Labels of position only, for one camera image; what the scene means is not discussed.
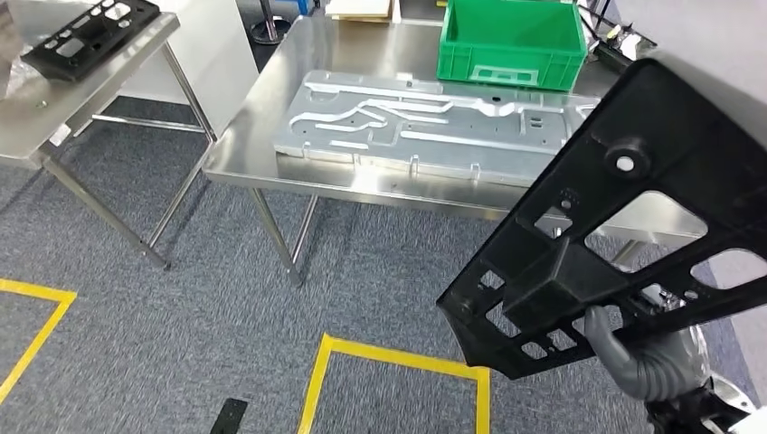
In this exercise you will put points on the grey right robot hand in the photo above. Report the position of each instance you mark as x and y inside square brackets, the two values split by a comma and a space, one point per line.
[653, 377]

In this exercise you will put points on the black plastic mounting part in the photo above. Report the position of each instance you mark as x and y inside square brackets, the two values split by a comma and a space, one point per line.
[671, 114]
[48, 67]

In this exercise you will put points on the stainless steel workbench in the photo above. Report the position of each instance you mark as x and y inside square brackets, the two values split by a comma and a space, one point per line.
[335, 48]

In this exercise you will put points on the stamped metal plate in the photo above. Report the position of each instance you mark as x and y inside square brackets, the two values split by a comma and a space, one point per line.
[449, 144]

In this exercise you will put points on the green plastic crate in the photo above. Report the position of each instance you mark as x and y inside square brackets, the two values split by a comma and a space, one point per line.
[461, 69]

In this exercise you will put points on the cardboard stack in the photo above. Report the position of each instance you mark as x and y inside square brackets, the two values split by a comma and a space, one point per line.
[359, 9]

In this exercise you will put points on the white cabinet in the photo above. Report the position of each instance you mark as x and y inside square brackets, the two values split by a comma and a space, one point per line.
[210, 48]

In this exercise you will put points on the stainless steel table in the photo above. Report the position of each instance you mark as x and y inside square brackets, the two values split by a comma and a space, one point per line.
[90, 96]

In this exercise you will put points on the crumpled clear plastic bag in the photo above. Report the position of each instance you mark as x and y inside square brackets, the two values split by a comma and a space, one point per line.
[21, 78]

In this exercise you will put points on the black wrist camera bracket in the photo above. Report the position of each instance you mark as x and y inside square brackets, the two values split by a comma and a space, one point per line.
[683, 416]

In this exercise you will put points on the black flat robot bracket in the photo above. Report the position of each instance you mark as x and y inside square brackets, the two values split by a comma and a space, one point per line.
[229, 417]

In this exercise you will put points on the chrome stanchion post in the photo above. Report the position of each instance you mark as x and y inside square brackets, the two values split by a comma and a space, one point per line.
[269, 33]

